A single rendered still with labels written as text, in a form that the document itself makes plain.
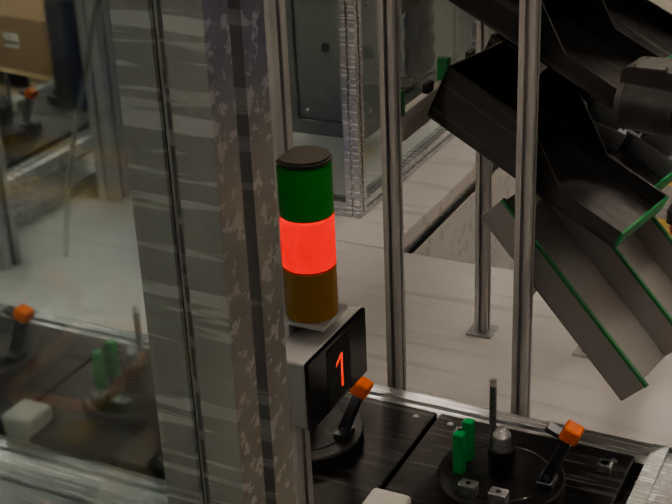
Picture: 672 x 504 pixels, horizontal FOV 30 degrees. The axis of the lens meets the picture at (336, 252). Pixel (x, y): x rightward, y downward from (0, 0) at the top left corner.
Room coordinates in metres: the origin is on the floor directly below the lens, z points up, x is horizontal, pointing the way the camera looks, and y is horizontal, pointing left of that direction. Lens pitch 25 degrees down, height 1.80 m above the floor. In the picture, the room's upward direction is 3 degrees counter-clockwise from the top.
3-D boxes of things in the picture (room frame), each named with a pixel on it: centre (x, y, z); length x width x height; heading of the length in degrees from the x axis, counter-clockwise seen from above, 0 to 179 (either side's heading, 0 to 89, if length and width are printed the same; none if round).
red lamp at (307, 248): (1.04, 0.02, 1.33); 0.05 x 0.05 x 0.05
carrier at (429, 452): (1.15, -0.17, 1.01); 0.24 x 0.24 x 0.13; 63
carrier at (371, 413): (1.26, 0.05, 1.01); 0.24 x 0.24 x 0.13; 63
